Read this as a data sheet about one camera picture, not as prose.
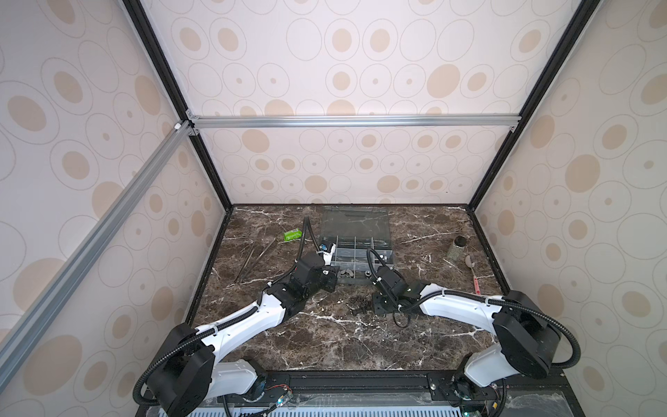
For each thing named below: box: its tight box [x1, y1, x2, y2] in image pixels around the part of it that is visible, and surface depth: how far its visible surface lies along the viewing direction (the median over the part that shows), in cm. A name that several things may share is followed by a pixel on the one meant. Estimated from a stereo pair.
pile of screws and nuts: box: [346, 296, 372, 317], surface depth 91 cm
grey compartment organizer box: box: [319, 205, 395, 282], surface depth 115 cm
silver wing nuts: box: [337, 268, 355, 278], surface depth 99 cm
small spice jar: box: [446, 234, 468, 262], surface depth 102 cm
